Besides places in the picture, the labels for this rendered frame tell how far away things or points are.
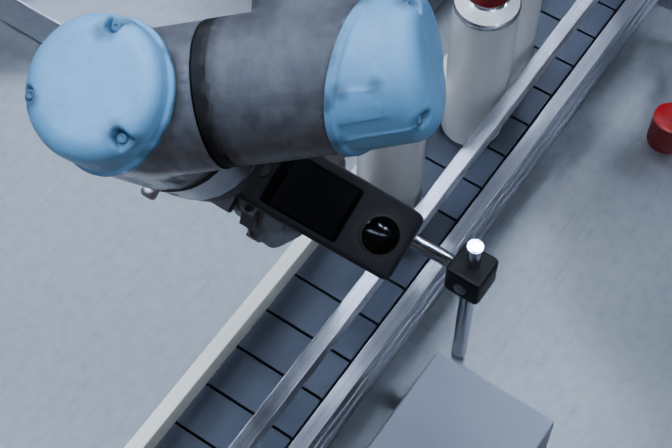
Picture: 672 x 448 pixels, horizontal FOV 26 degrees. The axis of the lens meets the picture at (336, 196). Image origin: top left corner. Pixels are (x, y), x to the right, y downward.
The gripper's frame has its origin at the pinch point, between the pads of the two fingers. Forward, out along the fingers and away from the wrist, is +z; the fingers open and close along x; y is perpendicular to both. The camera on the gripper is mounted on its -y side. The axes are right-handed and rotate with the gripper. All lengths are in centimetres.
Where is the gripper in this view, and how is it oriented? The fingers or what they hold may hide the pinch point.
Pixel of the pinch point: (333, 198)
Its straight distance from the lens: 101.4
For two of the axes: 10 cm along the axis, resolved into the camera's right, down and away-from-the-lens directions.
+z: 2.8, 1.2, 9.5
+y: -8.2, -4.8, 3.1
